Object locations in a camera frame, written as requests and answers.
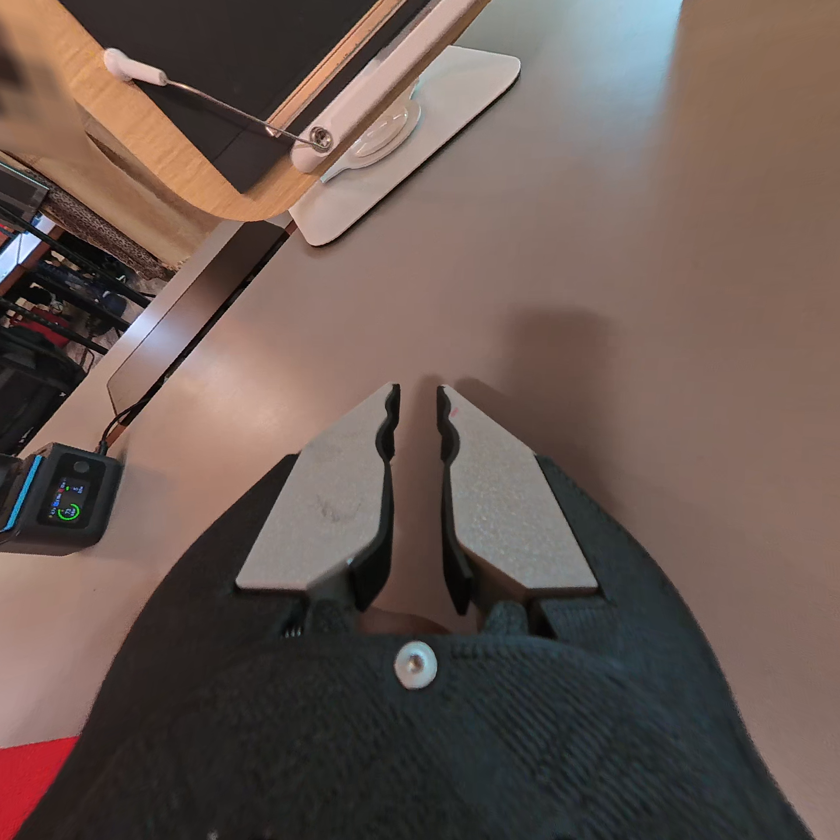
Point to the leopard print cloth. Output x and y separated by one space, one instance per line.
98 229

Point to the white panel stand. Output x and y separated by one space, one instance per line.
459 85

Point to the red plastic bin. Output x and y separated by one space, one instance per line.
26 787

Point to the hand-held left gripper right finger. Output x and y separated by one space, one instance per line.
518 518

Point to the dark power bank with display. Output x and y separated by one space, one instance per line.
98 472

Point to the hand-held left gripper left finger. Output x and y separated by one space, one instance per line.
321 512

